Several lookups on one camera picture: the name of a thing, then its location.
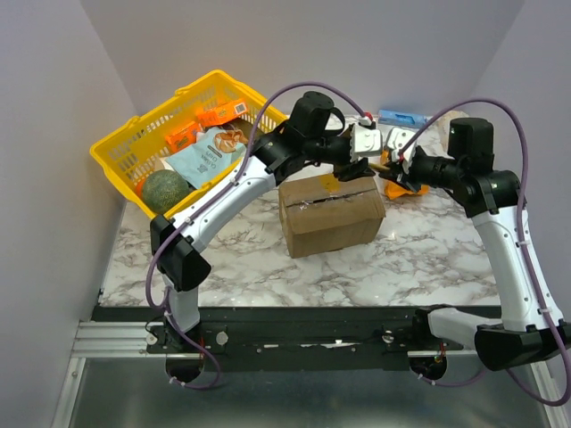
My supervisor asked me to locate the brown cardboard express box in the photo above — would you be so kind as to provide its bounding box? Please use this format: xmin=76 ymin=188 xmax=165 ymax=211
xmin=278 ymin=174 xmax=385 ymax=259

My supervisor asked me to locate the yellow utility knife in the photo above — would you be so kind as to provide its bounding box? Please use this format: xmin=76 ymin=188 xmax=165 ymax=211
xmin=368 ymin=162 xmax=391 ymax=173

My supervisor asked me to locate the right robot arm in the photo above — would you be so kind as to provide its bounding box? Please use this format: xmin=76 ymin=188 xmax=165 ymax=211
xmin=381 ymin=118 xmax=570 ymax=371

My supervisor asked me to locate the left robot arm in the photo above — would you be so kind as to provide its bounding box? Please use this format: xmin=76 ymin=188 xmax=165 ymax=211
xmin=149 ymin=91 xmax=383 ymax=352

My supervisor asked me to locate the blue box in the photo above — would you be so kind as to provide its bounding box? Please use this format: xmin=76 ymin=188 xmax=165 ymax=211
xmin=377 ymin=109 xmax=429 ymax=129

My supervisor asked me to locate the orange barcode box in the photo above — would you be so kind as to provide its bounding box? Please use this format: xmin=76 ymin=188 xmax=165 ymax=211
xmin=196 ymin=99 xmax=249 ymax=128

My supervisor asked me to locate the orange candy box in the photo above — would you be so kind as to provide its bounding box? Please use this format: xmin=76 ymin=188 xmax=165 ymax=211
xmin=165 ymin=121 xmax=203 ymax=153

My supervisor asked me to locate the orange snack bag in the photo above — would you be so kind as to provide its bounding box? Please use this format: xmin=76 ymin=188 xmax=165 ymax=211
xmin=380 ymin=149 xmax=430 ymax=201

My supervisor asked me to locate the beige paper bag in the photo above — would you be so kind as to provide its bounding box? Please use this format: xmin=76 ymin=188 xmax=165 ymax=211
xmin=434 ymin=110 xmax=469 ymax=152

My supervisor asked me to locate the light blue chips bag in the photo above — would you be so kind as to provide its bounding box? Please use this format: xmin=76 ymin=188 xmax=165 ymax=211
xmin=166 ymin=127 xmax=248 ymax=189

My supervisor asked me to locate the green melon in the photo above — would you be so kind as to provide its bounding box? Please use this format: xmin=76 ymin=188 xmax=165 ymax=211
xmin=141 ymin=169 xmax=190 ymax=214

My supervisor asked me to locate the yellow plastic basket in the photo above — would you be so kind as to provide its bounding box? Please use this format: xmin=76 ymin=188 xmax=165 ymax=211
xmin=90 ymin=70 xmax=286 ymax=218

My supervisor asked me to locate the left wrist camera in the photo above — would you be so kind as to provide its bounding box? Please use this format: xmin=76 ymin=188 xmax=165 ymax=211
xmin=350 ymin=122 xmax=383 ymax=162

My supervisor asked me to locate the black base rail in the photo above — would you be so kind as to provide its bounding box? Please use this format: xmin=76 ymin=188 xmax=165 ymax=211
xmin=91 ymin=307 xmax=484 ymax=382

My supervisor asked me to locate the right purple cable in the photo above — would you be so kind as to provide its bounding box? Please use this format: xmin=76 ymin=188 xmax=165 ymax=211
xmin=399 ymin=97 xmax=571 ymax=407

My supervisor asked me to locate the purple cable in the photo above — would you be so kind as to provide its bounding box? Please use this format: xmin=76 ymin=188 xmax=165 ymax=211
xmin=145 ymin=81 xmax=374 ymax=390
xmin=399 ymin=97 xmax=571 ymax=407

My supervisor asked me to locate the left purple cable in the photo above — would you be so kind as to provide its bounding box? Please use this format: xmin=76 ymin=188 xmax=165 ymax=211
xmin=145 ymin=81 xmax=374 ymax=390

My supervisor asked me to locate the aluminium frame rail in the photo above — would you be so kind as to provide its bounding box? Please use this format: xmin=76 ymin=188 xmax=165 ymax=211
xmin=70 ymin=319 xmax=170 ymax=358

